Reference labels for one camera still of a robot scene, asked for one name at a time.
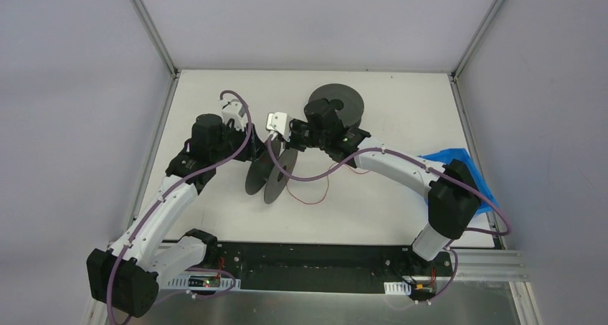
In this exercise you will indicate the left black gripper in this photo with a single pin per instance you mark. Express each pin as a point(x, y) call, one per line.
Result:
point(254, 145)

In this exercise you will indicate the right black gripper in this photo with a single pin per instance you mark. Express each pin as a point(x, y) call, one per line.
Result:
point(298, 135)

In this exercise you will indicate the black cable spool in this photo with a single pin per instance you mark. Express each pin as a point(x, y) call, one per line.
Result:
point(349, 103)

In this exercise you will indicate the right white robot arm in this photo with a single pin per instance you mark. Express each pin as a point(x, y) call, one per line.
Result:
point(451, 194)

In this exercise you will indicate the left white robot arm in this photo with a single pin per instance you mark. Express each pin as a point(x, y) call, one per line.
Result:
point(128, 275)

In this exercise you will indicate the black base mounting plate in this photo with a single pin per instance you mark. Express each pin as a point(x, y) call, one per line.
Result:
point(359, 269)

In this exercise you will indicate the blue plastic bin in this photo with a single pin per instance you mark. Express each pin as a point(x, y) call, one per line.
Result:
point(446, 156)

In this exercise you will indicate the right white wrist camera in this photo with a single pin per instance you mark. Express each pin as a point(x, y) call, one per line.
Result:
point(278, 126)

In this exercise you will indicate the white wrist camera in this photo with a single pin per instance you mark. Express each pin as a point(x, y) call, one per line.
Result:
point(278, 126)
point(234, 115)

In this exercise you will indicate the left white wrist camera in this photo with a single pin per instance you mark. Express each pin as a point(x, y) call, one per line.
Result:
point(234, 115)

